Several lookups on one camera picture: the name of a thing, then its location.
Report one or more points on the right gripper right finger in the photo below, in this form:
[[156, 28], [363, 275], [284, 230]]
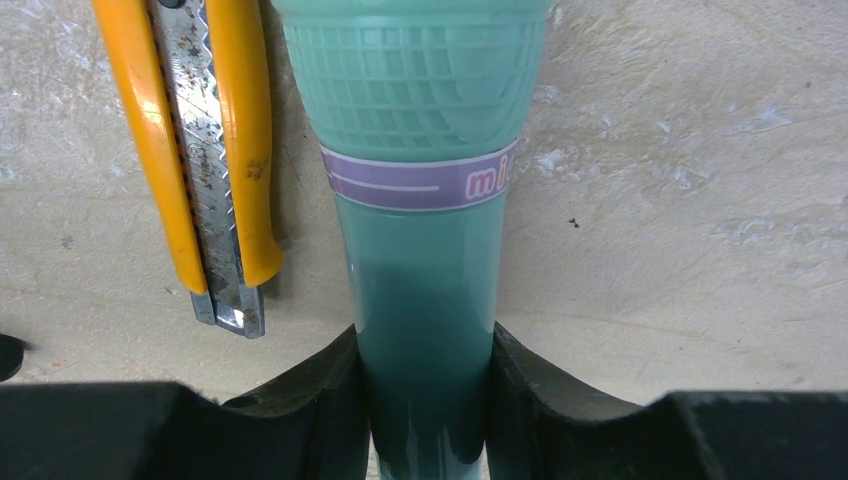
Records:
[[545, 423]]

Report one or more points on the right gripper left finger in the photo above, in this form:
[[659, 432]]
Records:
[[310, 422]]

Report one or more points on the teal toy microphone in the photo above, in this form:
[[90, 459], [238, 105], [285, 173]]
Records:
[[418, 107]]

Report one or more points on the black tripod stand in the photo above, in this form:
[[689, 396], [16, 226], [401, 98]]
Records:
[[12, 354]]

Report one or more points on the yellow utility knife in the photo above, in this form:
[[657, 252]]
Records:
[[194, 82]]

